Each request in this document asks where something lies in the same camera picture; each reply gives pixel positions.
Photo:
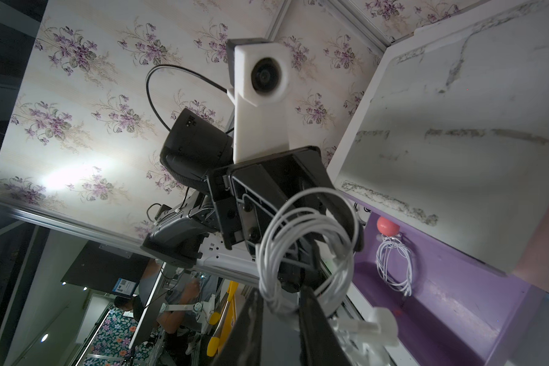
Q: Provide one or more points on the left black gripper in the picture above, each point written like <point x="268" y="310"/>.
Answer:
<point x="247" y="196"/>

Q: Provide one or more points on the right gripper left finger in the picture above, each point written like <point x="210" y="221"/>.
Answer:
<point x="244" y="345"/>

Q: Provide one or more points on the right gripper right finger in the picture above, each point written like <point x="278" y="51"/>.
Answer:
<point x="319" y="344"/>

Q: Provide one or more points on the white earphones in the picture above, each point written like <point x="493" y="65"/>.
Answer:
<point x="309" y="217"/>
<point x="394" y="263"/>

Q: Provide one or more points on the purple drawer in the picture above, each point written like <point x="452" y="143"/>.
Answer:
<point x="461" y="312"/>

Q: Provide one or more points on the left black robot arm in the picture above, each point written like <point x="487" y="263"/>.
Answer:
<point x="217" y="229"/>

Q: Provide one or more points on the white drawer cabinet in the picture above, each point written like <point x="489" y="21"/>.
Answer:
<point x="452" y="136"/>

